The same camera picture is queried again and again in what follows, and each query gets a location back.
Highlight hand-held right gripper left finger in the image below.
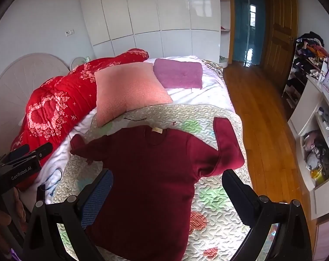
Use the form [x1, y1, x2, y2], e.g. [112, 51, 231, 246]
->
[19, 169, 115, 261]

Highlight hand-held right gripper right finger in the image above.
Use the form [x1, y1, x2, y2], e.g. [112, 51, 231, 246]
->
[221, 169, 314, 261]

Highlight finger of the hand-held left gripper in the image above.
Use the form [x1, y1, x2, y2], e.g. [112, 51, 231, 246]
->
[9, 145, 31, 161]
[27, 142, 53, 159]

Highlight dark red sweater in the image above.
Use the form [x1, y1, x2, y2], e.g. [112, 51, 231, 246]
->
[70, 117, 245, 261]

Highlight quilted heart-pattern bedspread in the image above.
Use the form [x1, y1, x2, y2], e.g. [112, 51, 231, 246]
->
[52, 104, 253, 261]

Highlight red floral quilt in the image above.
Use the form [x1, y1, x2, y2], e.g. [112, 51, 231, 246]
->
[10, 48, 149, 191]

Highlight white round headboard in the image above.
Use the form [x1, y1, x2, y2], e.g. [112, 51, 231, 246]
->
[0, 53, 70, 127]

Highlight yellow container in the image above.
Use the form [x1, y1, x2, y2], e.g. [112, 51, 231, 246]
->
[311, 169, 325, 185]

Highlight pink bag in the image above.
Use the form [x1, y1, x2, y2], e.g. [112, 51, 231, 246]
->
[303, 130, 320, 153]

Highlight pink knitted pillow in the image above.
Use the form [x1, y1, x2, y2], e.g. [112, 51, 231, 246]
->
[94, 62, 174, 128]

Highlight white shelf unit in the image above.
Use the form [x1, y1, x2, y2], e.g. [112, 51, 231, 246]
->
[287, 75, 329, 221]

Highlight cluttered shoe rack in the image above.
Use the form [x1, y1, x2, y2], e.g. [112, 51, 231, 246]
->
[281, 32, 329, 115]

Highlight purple cushion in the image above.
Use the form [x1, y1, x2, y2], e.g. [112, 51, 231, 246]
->
[153, 58, 203, 89]

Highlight teal glass door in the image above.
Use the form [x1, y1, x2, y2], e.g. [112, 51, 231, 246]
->
[232, 0, 267, 66]

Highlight wooden door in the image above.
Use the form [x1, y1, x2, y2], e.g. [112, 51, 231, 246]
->
[264, 0, 298, 74]

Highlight white open corner shelf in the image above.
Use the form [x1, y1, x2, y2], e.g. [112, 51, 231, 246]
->
[219, 0, 232, 66]

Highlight white glossy wardrobe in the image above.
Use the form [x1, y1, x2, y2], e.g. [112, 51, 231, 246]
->
[79, 0, 222, 59]

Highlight blue cable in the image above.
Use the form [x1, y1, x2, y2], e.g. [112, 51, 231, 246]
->
[40, 169, 63, 196]

